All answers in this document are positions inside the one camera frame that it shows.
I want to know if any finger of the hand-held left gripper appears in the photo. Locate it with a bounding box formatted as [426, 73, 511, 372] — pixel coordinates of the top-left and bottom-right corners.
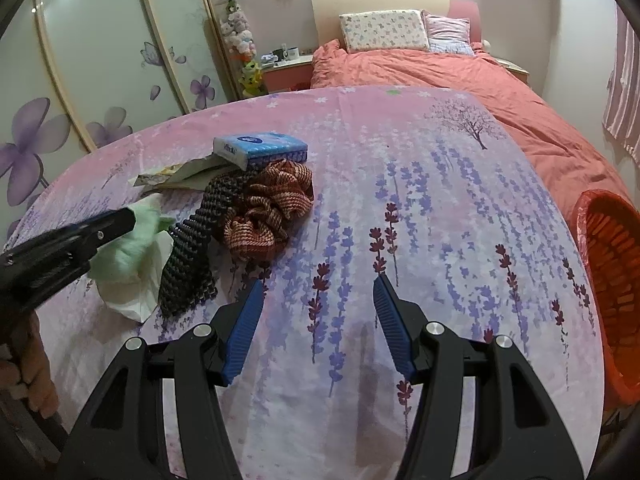
[60, 207, 138, 261]

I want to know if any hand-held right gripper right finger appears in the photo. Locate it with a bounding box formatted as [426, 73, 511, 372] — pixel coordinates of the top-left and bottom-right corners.
[372, 274, 583, 480]

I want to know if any black dotted fabric strip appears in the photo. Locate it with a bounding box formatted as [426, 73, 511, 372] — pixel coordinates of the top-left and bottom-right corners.
[159, 170, 252, 318]

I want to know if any orange plastic laundry basket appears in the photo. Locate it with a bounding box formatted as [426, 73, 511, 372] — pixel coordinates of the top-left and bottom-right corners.
[570, 190, 640, 413]

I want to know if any yellow green plush toy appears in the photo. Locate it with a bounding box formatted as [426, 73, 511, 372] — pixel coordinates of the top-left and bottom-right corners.
[240, 60, 266, 97]

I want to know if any wardrobe with flower print doors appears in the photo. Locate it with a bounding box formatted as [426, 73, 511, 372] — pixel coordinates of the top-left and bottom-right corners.
[0, 0, 241, 221]

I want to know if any pink striped curtain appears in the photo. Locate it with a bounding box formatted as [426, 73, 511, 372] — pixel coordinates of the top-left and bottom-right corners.
[602, 7, 640, 166]

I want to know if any beige paper wrapper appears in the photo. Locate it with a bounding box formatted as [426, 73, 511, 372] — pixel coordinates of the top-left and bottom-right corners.
[135, 156, 236, 199]

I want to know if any pink floral tablecloth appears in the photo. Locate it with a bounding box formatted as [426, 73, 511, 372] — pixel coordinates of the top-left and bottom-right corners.
[0, 85, 608, 480]

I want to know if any red brown knit cloth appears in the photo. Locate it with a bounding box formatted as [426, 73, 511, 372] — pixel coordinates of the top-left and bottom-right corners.
[222, 160, 315, 262]

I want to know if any person's left hand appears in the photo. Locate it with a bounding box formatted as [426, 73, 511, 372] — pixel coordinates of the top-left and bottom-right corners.
[0, 310, 61, 421]

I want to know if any pink white nightstand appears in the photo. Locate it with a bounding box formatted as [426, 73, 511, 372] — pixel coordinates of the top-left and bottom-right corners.
[492, 57, 530, 86]
[261, 55, 316, 93]

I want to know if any light green tissue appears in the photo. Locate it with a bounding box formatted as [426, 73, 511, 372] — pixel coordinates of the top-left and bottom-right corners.
[90, 195, 176, 322]

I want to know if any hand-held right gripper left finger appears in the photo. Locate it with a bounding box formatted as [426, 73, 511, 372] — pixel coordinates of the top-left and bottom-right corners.
[57, 279, 266, 480]

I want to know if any white floral pillow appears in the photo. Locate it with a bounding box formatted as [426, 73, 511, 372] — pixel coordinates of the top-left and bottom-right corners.
[339, 9, 431, 54]

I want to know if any pink striped pillow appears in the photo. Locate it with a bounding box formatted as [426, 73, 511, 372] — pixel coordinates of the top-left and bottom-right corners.
[421, 10, 476, 56]

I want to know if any cream pink headboard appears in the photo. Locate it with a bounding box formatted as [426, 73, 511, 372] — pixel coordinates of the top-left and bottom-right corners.
[310, 0, 483, 53]

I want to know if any light blue tissue packet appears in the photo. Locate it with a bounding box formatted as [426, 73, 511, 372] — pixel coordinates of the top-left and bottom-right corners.
[213, 131, 308, 170]

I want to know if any salmon duvet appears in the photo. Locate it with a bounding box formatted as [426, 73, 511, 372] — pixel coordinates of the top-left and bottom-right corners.
[310, 40, 623, 221]

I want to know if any hanging plush toy column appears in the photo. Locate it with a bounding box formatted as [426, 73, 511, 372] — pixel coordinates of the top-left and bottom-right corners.
[216, 0, 261, 61]

